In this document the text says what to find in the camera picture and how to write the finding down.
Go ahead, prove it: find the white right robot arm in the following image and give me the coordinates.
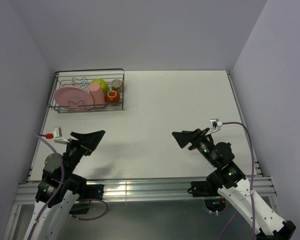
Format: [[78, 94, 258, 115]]
[[172, 128, 296, 240]]

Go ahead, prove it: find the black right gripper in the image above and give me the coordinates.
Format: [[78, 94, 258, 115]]
[[171, 127, 218, 167]]

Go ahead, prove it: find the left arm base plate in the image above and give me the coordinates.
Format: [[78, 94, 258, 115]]
[[69, 184, 104, 216]]

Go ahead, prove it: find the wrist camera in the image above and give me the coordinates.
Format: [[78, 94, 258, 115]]
[[206, 118, 223, 135], [44, 126, 69, 145]]

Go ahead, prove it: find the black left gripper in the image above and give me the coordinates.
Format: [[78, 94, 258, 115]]
[[62, 129, 104, 179]]

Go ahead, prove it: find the orange black mug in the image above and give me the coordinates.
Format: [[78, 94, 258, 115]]
[[105, 90, 121, 104]]

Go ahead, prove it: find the wire dish rack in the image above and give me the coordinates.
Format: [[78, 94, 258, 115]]
[[46, 68, 125, 114]]

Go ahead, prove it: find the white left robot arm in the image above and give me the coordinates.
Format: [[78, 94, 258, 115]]
[[24, 127, 106, 240]]

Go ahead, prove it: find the aluminium table rail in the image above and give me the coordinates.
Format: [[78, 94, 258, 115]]
[[13, 175, 277, 205]]

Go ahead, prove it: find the speckled ceramic cup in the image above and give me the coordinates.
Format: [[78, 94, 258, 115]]
[[111, 78, 123, 92]]

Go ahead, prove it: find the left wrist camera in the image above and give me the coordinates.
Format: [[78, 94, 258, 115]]
[[44, 126, 69, 145]]

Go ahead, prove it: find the pink plate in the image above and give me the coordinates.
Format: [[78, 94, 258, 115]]
[[53, 86, 94, 111]]

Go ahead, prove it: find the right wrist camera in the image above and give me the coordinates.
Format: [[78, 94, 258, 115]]
[[206, 118, 223, 135]]

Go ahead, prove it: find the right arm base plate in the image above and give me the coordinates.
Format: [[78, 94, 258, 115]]
[[187, 180, 220, 198]]

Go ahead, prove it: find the pink tumbler cup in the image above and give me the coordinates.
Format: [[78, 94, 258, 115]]
[[89, 83, 106, 105]]

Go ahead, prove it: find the green bowl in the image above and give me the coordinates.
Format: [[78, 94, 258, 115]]
[[91, 78, 109, 94]]

